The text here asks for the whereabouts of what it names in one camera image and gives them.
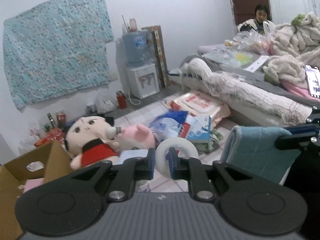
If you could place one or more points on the clear plastic bags pile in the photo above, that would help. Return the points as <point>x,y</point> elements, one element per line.
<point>251,41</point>

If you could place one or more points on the leaning patterned board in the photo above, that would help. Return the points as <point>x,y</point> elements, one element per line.
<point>156,48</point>

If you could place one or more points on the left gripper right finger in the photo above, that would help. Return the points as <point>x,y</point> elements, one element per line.
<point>193,172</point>

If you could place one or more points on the seated person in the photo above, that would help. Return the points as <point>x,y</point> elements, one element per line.
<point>261,23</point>

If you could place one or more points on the white fringed knit blanket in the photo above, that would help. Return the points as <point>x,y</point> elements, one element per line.
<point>262,103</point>

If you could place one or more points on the blue water jug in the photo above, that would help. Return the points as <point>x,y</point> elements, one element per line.
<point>137,48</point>

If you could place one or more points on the green patterned cloth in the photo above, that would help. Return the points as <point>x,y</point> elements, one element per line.
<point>210,146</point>

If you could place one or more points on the white red diaper pack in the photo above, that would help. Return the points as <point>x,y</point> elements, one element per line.
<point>198,104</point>

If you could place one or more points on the smartphone lit screen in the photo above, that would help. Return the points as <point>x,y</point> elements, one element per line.
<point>313,79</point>

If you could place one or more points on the black-haired doll red dress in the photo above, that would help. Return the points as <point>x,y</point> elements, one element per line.
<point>91,140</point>

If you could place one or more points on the teal floral wall cloth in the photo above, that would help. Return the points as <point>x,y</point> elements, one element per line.
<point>56,48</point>

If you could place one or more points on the pink plush pig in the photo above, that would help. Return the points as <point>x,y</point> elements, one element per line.
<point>136,137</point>

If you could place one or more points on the blue white plastic bag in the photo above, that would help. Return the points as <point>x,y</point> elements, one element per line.
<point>167,125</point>

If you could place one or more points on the cream fluffy blanket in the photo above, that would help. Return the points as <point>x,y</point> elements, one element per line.
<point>293,45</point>

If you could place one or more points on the flat white packaged box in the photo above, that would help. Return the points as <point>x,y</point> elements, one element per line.
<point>243,63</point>

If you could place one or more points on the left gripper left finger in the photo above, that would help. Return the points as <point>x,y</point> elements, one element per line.
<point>126,175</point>

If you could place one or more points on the white tape roll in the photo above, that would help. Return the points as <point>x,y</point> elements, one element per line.
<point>162,153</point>

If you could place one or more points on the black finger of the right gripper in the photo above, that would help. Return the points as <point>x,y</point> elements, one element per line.
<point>300,137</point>

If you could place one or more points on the white water dispenser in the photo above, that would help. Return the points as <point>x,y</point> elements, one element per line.
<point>143,80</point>

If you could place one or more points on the brown cardboard box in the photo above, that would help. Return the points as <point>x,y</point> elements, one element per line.
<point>49,162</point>

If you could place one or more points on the blue white tissue box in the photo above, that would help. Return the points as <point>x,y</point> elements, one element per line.
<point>196,128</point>

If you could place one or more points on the light blue towel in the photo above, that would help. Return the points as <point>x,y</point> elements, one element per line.
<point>253,149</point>

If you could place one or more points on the red thermos bottle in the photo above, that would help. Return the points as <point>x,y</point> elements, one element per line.
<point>121,100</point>

